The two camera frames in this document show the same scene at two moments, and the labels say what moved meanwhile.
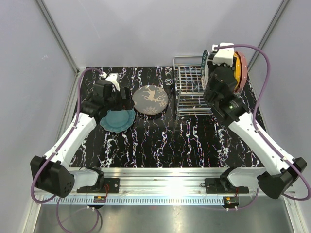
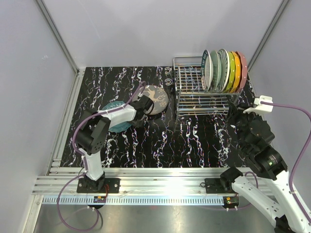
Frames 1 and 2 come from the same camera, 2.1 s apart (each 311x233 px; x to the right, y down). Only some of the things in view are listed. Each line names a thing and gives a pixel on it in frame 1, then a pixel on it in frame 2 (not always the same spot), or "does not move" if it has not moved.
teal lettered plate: x=205 y=69 does not move
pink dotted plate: x=244 y=71 does not move
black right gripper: x=212 y=66 to x=233 y=112
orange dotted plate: x=238 y=69 does not move
